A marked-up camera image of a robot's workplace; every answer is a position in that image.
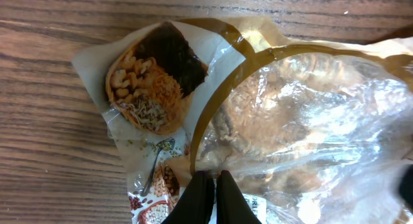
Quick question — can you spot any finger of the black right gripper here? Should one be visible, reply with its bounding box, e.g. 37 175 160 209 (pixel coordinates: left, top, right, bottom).
398 165 413 208

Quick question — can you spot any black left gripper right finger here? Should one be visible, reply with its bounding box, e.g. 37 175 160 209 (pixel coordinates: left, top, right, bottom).
216 170 261 224

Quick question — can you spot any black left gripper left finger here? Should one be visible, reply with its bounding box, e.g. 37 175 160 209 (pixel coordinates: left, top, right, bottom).
162 171 215 224

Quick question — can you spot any brown Pantree snack pouch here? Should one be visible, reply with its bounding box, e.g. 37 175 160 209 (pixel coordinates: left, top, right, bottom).
72 17 412 223

